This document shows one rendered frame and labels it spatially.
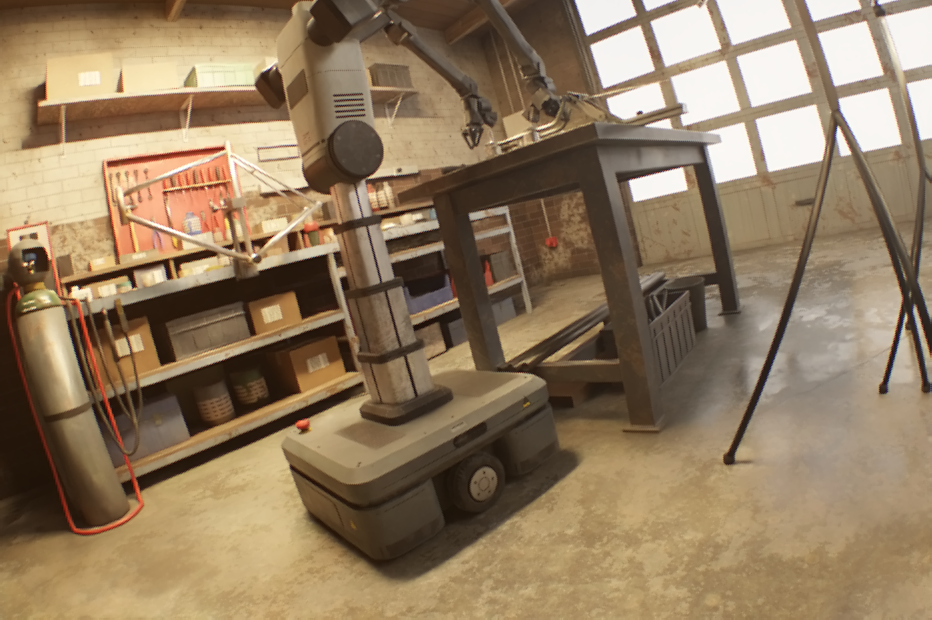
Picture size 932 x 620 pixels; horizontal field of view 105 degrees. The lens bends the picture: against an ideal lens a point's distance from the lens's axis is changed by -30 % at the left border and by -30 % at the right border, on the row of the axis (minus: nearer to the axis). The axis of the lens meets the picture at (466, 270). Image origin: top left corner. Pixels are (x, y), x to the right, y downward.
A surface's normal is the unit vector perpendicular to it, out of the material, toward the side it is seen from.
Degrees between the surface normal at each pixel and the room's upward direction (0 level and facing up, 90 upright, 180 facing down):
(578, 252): 90
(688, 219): 90
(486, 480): 90
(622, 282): 90
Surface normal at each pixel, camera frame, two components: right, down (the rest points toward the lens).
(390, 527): 0.48, -0.06
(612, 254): -0.65, 0.22
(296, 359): 0.74, -0.12
